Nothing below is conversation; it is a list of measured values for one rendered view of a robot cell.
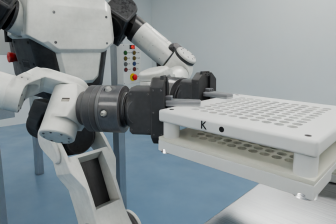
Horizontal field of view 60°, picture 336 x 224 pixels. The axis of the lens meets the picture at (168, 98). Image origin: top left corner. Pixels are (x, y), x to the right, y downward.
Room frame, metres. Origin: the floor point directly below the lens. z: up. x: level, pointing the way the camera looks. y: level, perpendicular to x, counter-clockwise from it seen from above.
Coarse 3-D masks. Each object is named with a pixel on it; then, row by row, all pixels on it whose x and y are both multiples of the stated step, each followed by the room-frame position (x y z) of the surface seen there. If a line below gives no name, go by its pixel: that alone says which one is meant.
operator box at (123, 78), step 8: (120, 48) 1.88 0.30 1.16; (128, 48) 1.91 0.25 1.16; (136, 48) 1.97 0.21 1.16; (120, 56) 1.88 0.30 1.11; (128, 56) 1.91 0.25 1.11; (136, 56) 1.97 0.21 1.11; (120, 64) 1.88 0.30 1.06; (128, 64) 1.91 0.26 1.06; (136, 64) 1.97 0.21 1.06; (120, 72) 1.88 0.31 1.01; (128, 72) 1.90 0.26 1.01; (136, 72) 1.97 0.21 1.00; (120, 80) 1.88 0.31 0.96; (128, 80) 1.90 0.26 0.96; (136, 80) 1.96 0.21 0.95
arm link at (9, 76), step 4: (0, 72) 0.52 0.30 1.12; (4, 72) 0.53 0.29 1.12; (0, 76) 0.51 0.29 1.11; (4, 76) 0.51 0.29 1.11; (8, 76) 0.52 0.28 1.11; (12, 76) 0.52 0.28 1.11; (0, 80) 0.50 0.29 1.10; (4, 80) 0.50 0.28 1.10; (8, 80) 0.51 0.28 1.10; (0, 84) 0.50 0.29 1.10; (4, 84) 0.50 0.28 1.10; (0, 88) 0.50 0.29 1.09; (4, 88) 0.50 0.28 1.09; (0, 92) 0.49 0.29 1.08; (4, 92) 0.50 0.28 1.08; (0, 96) 0.50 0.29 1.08; (0, 100) 0.50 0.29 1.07; (0, 104) 0.50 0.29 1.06
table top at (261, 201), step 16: (256, 192) 0.56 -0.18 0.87; (272, 192) 0.56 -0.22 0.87; (320, 192) 0.56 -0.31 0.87; (224, 208) 0.50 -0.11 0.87; (240, 208) 0.50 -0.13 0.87; (256, 208) 0.50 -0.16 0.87; (272, 208) 0.50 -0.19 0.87; (288, 208) 0.50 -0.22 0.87; (304, 208) 0.50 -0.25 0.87; (320, 208) 0.50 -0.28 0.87
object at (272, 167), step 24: (168, 144) 0.45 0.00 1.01; (192, 144) 0.43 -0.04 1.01; (216, 144) 0.43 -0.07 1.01; (240, 144) 0.43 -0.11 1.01; (216, 168) 0.39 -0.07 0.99; (240, 168) 0.37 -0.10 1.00; (264, 168) 0.34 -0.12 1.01; (288, 168) 0.34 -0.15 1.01; (288, 192) 0.32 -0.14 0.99; (312, 192) 0.30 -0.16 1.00
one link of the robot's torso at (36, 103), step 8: (32, 104) 0.95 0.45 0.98; (40, 104) 0.91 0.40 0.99; (32, 112) 0.95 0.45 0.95; (40, 112) 0.91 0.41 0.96; (32, 120) 0.96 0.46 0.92; (40, 120) 0.93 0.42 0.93; (32, 128) 0.96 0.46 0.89; (80, 136) 0.87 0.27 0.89; (88, 136) 0.89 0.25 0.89; (64, 144) 0.84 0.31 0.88; (72, 144) 0.85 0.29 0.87; (80, 144) 0.87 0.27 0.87; (88, 144) 0.89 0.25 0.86; (72, 152) 0.85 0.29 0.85; (80, 152) 0.87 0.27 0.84
